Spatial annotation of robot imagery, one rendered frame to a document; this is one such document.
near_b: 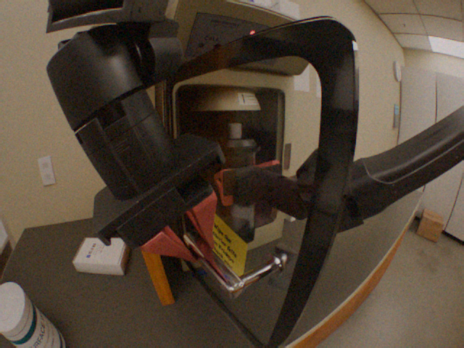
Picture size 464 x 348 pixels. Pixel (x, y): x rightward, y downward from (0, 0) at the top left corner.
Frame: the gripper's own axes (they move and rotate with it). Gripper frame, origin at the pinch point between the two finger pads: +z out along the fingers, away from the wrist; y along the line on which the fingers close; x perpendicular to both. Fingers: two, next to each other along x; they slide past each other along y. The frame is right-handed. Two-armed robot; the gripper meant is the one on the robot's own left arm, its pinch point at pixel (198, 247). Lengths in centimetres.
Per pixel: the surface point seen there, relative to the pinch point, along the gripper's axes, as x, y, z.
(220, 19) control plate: -12.6, -20.2, -20.6
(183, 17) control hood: -13.4, -14.8, -22.7
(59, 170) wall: -68, 31, -7
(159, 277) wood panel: -13.3, 9.9, 13.8
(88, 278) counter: -28.5, 31.9, 14.8
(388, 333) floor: 55, -47, 152
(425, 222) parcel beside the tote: 45, -208, 201
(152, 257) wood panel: -13.3, 7.9, 8.8
